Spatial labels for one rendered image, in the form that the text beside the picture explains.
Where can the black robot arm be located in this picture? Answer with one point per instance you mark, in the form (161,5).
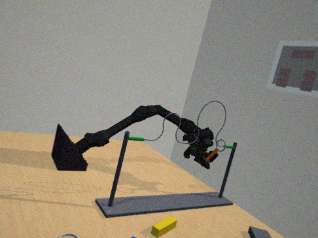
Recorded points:
(102,137)

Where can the yellow rectangular block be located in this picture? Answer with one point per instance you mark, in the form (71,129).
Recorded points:
(163,227)

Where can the orange handle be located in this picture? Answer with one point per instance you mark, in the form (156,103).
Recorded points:
(215,150)

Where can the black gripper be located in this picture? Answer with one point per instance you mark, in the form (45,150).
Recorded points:
(200,155)

